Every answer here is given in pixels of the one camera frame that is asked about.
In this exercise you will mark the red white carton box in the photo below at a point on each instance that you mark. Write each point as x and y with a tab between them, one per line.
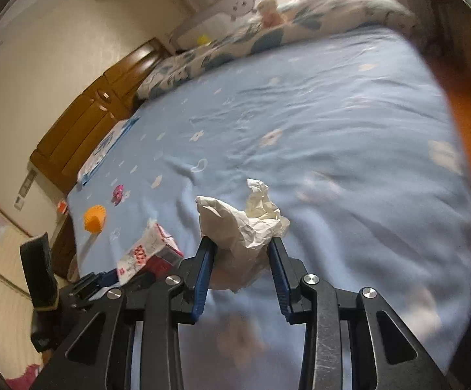
155	252

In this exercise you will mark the small pink candy wrapper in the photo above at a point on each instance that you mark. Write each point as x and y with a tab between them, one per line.
118	194

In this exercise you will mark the small plush teddy bear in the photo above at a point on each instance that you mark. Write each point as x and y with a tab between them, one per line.
270	16

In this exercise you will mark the light blue floral bedsheet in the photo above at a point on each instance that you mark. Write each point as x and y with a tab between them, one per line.
354	139

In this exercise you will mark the small yellow toy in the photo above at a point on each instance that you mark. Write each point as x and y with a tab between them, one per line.
203	40

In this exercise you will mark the small orange foam net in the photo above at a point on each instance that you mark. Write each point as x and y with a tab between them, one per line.
94	219

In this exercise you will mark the floral blue white quilt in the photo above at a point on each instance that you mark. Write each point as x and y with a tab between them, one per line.
306	20

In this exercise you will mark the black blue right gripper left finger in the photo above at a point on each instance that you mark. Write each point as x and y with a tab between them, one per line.
126	336

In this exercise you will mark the wooden headboard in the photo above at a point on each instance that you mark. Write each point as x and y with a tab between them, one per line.
69	142

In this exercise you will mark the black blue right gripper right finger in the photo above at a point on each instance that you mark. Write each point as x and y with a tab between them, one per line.
384	353

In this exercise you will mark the white tissue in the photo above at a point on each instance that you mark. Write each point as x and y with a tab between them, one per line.
241	236

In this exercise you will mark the grey white crib rail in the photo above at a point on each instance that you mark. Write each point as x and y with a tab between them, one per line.
232	8

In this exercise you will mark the pink sleeve cuff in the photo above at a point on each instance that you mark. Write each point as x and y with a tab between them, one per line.
25	381

